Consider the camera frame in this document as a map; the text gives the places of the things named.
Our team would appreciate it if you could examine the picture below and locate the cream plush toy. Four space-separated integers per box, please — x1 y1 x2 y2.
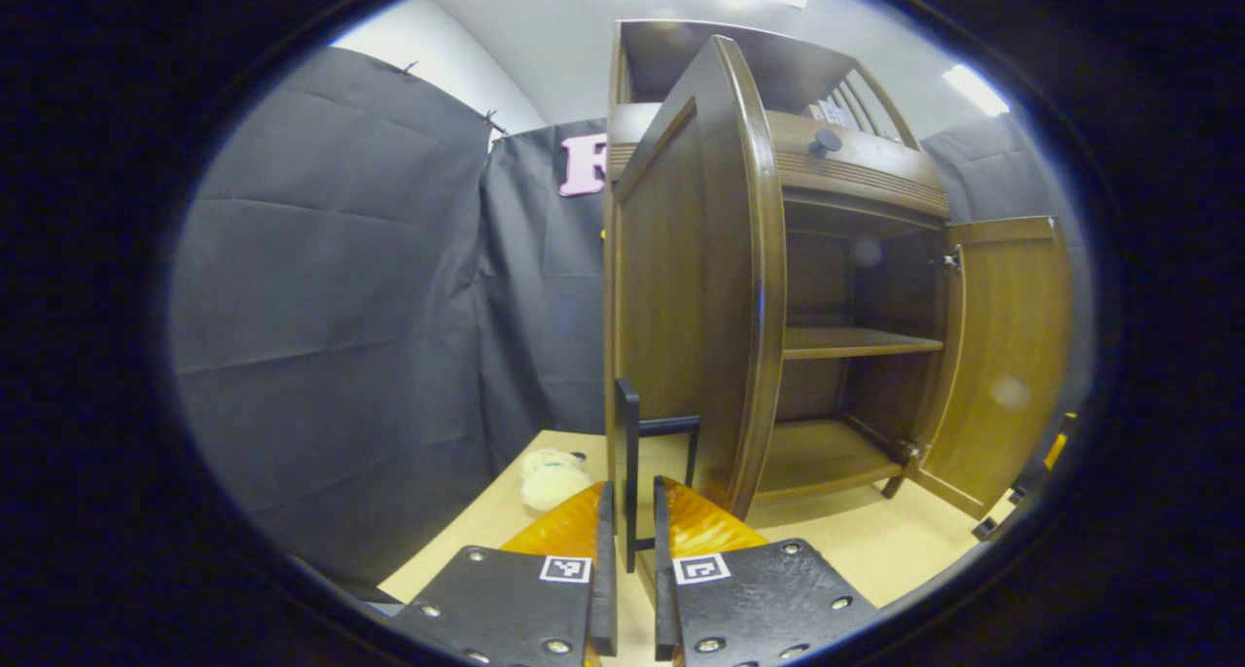
518 448 594 512

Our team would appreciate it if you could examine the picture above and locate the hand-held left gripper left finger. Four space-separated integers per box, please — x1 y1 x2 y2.
389 480 619 667

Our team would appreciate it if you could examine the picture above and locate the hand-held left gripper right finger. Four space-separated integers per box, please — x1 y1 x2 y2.
654 474 881 667

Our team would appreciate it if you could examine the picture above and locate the wooden cabinet door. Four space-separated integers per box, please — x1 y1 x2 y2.
603 35 787 576
914 216 1074 520

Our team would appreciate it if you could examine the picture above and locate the wooden inner cabinet shelf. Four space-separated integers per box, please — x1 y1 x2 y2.
783 327 944 361

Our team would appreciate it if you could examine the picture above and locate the black backdrop cloth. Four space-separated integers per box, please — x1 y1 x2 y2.
170 45 1090 590

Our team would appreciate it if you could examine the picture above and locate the wooden double-door shoe cabinet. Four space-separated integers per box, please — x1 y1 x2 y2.
605 18 964 503

